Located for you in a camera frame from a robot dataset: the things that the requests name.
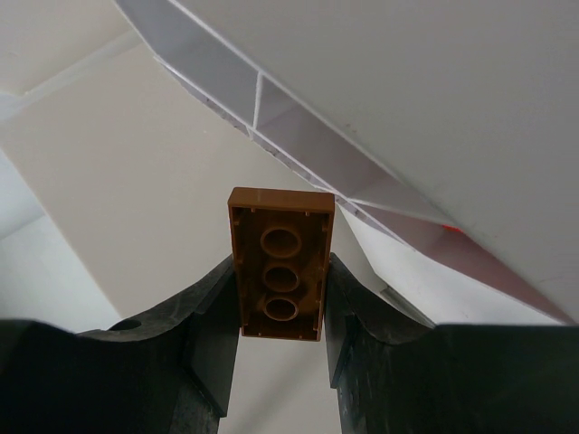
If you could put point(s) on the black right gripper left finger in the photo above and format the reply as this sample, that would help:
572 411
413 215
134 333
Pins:
168 369

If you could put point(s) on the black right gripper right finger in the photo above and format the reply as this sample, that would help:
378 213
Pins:
395 375

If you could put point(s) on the white right divided container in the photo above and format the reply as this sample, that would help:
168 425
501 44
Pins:
443 276

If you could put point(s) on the red rectangular brick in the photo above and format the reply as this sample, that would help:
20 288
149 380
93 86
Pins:
451 228

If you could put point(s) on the brown brick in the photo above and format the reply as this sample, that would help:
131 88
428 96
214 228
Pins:
281 241

